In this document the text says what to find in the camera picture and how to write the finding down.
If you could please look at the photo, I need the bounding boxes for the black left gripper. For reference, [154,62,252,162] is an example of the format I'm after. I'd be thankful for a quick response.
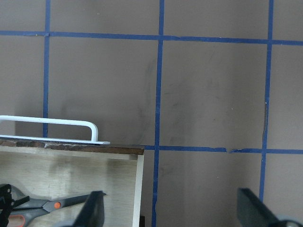
[0,184,30,227]

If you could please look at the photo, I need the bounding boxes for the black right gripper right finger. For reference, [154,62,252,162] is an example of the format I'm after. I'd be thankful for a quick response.
[237,188,279,227]

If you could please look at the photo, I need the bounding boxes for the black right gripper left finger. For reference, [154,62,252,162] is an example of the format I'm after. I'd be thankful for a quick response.
[73,191,105,227]

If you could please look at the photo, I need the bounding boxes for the grey orange scissors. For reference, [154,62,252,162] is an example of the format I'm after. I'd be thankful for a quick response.
[7,185,90,227]

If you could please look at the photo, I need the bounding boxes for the wooden drawer with white handle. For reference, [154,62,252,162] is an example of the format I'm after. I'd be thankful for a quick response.
[0,115,144,227]

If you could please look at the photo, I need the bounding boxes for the dark wooden drawer cabinet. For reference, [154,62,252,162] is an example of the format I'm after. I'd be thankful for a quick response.
[139,216,145,227]

